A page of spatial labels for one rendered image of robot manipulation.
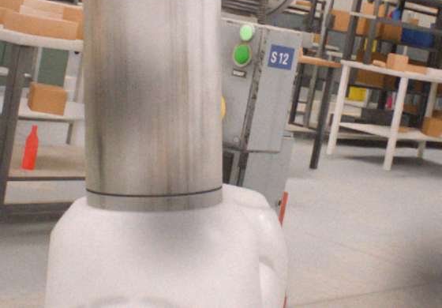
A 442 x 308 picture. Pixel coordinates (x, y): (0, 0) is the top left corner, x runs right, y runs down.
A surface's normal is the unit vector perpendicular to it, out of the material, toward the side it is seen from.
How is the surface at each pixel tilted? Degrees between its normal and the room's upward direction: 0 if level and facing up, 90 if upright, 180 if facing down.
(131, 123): 91
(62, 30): 90
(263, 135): 90
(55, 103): 90
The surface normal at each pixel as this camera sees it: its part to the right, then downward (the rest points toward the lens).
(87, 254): -0.50, -0.04
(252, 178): 0.76, 0.20
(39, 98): 0.29, 0.15
